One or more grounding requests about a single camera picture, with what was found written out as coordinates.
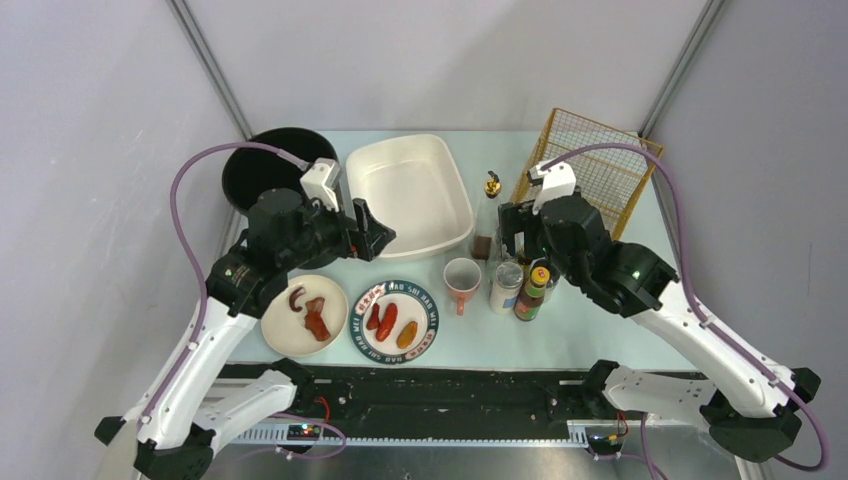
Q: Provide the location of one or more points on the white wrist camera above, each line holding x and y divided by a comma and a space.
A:
320, 182
555, 182

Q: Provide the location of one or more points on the left electronics board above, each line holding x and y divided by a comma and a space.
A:
302, 432

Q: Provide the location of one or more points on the white rectangular tub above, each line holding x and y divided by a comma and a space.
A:
412, 185

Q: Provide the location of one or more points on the cream plate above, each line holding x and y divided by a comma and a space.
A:
285, 332

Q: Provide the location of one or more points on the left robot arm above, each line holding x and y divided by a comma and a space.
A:
167, 434

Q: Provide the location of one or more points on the brown meat piece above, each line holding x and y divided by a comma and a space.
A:
314, 321

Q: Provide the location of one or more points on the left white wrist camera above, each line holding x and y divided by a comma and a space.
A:
320, 182

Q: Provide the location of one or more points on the jar with black lid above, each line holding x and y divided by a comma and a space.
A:
553, 279

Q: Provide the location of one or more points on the glass oil bottle gold spout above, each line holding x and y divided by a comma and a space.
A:
486, 220

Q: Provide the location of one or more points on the small bottle tan cap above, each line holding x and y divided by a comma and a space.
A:
523, 261

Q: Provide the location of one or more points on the green rimmed patterned plate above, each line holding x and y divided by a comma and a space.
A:
414, 304

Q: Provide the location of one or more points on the electronics board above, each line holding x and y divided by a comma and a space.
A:
605, 445
302, 432

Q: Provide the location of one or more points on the black ribbed trash bin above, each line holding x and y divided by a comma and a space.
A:
250, 172

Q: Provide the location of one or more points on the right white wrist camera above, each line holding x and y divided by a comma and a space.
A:
555, 182

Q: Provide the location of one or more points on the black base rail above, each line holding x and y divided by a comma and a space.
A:
397, 404

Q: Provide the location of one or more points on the right electronics board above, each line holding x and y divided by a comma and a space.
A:
605, 445

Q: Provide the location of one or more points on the orange ceramic mug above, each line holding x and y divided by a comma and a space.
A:
462, 277

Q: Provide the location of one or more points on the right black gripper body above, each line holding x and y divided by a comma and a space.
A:
515, 221

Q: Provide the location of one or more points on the orange sausage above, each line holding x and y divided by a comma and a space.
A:
407, 335

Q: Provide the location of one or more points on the red label sauce bottle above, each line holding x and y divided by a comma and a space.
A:
531, 296

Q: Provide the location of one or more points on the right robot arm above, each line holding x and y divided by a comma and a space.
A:
747, 405

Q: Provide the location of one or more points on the large red sausage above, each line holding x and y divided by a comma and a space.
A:
387, 323

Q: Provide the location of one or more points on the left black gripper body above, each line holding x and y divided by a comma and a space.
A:
357, 231

